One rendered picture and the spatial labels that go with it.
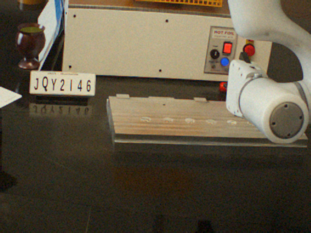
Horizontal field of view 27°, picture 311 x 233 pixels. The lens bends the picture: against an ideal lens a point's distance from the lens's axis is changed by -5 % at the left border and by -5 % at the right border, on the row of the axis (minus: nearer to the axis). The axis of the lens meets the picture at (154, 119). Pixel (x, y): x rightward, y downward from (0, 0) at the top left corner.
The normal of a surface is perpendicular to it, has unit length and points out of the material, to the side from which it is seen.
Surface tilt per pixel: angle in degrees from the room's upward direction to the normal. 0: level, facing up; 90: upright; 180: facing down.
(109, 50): 90
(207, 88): 0
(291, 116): 77
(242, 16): 93
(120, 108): 0
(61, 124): 0
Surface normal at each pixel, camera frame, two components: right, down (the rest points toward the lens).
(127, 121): 0.11, -0.88
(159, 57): 0.14, 0.47
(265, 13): 0.12, 0.20
